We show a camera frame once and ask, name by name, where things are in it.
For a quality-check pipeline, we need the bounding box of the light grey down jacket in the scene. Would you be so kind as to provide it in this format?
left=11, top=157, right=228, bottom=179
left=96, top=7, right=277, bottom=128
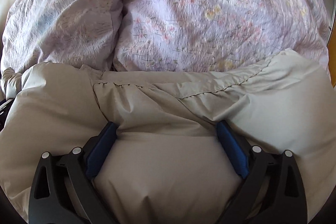
left=1, top=50, right=335, bottom=223

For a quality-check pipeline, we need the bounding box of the left lilac pillow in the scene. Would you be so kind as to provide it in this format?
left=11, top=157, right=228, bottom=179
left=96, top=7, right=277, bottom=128
left=1, top=0, right=123, bottom=72

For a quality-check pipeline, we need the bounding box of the lilac pillow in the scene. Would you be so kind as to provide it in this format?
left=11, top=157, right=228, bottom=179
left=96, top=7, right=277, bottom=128
left=1, top=0, right=123, bottom=72
left=113, top=0, right=329, bottom=72

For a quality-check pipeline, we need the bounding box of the right lilac pillow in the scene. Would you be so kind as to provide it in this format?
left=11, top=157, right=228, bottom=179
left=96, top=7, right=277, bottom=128
left=113, top=0, right=329, bottom=72

